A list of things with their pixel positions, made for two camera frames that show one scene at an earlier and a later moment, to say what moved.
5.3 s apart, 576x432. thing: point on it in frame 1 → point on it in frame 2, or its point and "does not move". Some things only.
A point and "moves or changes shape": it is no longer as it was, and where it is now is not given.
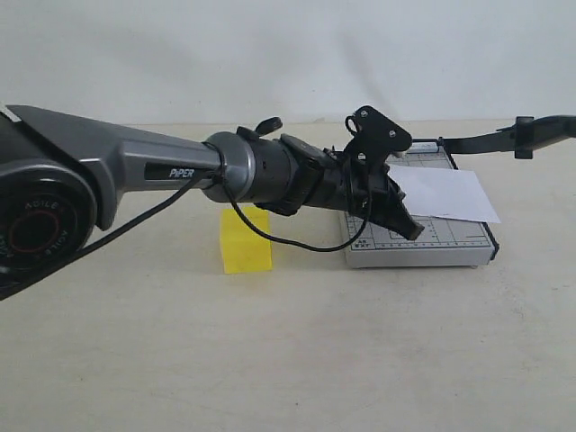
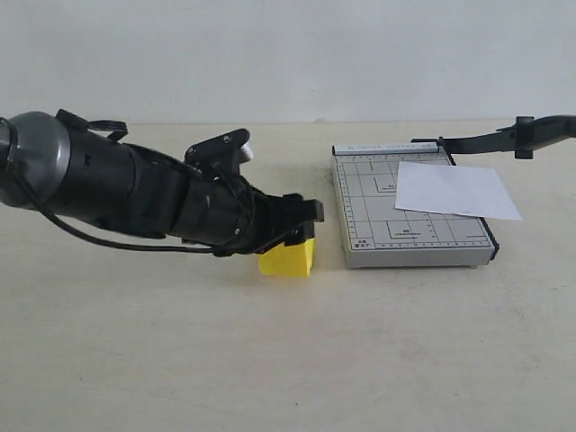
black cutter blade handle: [521, 139] does not move
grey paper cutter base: [444, 242] does not move
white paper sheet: [443, 193] moves or changes shape
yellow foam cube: [244, 248] moves or changes shape
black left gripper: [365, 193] → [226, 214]
